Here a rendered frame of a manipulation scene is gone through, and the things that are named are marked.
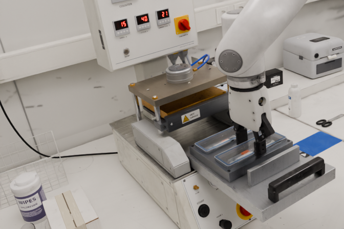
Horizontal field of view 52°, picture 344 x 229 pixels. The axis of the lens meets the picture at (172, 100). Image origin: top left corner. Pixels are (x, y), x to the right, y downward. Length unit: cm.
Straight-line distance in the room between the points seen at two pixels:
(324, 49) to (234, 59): 119
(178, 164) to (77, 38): 74
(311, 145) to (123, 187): 69
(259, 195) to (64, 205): 58
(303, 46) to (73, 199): 126
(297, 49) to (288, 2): 119
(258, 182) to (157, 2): 63
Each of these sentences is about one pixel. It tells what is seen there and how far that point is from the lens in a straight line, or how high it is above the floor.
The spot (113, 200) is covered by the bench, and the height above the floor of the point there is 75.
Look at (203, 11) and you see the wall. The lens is 164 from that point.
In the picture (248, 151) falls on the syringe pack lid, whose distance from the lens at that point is 86.
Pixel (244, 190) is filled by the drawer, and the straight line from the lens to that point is 80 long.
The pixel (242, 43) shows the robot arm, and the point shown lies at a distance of 66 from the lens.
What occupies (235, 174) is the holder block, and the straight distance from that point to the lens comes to 82.
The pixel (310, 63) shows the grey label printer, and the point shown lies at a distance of 181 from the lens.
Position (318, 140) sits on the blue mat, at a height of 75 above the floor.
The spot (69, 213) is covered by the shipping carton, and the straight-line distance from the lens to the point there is 107.
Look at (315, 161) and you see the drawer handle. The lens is 82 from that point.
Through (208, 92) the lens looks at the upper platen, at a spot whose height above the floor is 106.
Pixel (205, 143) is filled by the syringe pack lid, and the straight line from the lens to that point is 91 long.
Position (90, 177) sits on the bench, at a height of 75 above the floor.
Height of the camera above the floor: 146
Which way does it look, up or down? 23 degrees down
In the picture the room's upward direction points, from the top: 9 degrees counter-clockwise
